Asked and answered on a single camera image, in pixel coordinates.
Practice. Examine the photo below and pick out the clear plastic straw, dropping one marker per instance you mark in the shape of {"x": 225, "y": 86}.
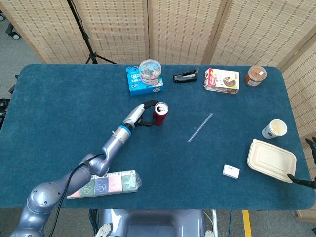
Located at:
{"x": 200, "y": 127}

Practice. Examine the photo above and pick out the blue cardboard box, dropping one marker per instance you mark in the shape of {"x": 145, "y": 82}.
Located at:
{"x": 144, "y": 90}

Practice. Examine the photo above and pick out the bamboo folding screen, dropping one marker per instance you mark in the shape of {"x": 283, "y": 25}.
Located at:
{"x": 172, "y": 29}

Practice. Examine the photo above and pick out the black stapler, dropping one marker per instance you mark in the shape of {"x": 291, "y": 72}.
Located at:
{"x": 184, "y": 78}

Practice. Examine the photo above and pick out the wrapped tissue multipack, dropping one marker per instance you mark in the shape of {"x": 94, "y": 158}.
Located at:
{"x": 116, "y": 184}

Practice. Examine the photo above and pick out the red soda can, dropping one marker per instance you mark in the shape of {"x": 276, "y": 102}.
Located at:
{"x": 160, "y": 118}

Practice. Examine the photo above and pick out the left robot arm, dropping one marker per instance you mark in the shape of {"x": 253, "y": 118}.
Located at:
{"x": 116, "y": 140}

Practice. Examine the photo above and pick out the black equipment beside table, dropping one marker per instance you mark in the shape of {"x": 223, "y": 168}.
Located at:
{"x": 3, "y": 108}

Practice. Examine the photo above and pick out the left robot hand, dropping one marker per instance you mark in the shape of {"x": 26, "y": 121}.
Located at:
{"x": 134, "y": 116}

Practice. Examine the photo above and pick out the black tripod stand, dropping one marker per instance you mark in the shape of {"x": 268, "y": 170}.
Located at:
{"x": 85, "y": 37}

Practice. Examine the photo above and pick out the grey robot torso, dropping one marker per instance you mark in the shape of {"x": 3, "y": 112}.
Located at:
{"x": 153, "y": 222}

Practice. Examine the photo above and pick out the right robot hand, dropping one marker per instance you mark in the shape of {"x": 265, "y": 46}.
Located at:
{"x": 301, "y": 182}

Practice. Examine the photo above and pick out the beige lidded food container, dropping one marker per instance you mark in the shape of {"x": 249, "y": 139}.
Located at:
{"x": 271, "y": 159}

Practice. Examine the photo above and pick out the small white box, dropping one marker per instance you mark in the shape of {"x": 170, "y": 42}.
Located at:
{"x": 230, "y": 171}

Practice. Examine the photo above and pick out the white and red snack box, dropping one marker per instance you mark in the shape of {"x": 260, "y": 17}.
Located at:
{"x": 222, "y": 81}

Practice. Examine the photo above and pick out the brown jar with clear lid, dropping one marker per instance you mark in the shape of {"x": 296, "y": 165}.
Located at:
{"x": 255, "y": 76}

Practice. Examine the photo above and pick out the blue felt table cover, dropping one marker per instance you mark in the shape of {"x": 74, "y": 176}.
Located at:
{"x": 74, "y": 98}

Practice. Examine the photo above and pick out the black caster wheel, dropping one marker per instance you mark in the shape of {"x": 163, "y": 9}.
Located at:
{"x": 13, "y": 34}

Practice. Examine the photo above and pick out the white paper cup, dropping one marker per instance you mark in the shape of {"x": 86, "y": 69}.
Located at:
{"x": 271, "y": 132}

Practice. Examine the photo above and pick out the clear tub of coloured clips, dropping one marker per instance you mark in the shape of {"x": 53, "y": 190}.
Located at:
{"x": 150, "y": 71}

